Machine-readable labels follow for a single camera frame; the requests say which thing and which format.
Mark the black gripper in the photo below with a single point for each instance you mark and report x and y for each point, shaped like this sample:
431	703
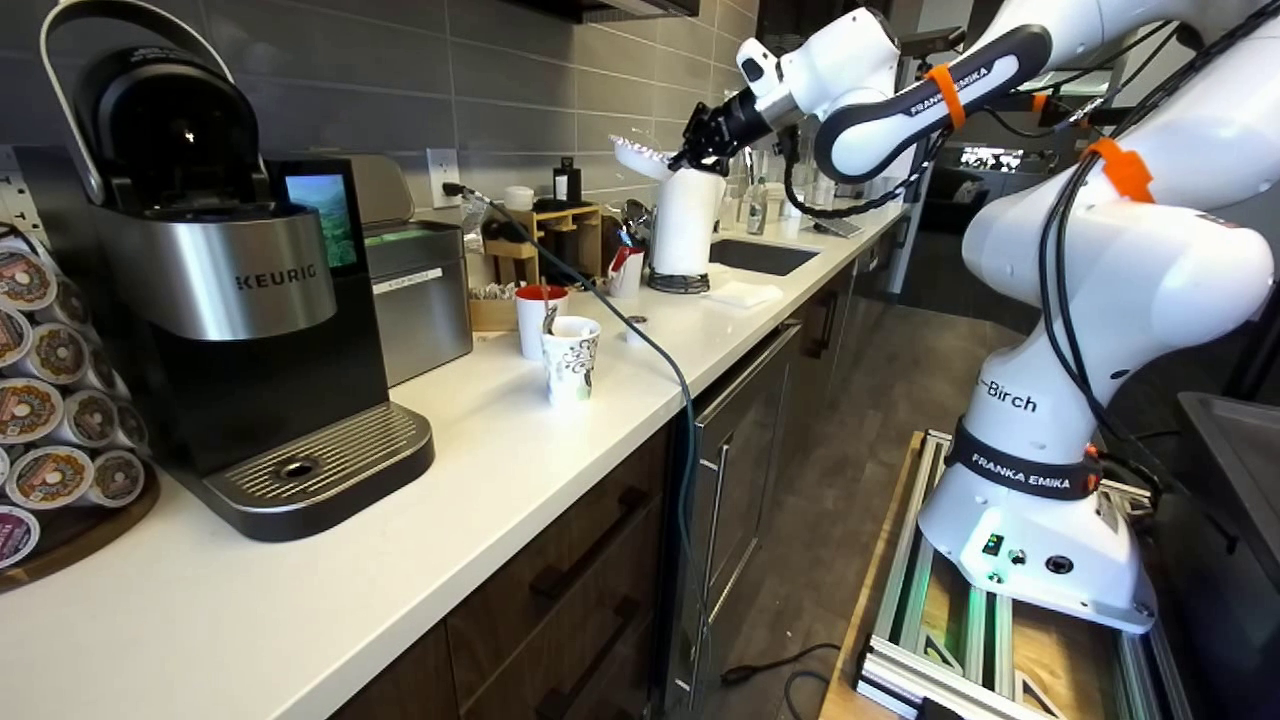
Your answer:
717	134

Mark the blue patterned paper plate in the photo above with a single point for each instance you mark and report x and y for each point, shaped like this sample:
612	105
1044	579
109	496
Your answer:
642	159

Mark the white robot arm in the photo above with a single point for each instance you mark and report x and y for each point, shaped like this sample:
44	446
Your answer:
1126	259

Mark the white paper towel roll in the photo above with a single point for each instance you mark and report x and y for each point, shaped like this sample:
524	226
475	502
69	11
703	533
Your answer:
684	219

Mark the black paper towel holder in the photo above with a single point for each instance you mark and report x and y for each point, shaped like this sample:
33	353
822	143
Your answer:
683	286

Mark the white cup with stirrers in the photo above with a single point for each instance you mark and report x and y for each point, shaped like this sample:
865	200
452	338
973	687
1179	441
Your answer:
627	274

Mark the wooden condiment organizer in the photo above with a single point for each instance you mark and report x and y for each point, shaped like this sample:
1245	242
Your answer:
546	246

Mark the white mug red rim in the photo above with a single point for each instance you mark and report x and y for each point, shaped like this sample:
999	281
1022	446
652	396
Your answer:
535	307

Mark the patterned paper cup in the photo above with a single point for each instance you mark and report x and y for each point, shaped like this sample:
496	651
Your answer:
569	358

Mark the black keurig coffee machine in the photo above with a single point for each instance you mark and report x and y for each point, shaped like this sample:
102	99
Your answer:
233	288

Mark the coffee pod carousel rack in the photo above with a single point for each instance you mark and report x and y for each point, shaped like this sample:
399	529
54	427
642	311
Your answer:
74	449

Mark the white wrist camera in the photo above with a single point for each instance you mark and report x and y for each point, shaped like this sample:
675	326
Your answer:
760	71

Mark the wall power outlet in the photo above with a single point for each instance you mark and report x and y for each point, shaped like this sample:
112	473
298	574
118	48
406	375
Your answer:
442	174

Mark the robot base mount frame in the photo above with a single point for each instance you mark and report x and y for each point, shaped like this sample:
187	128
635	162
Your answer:
925	645

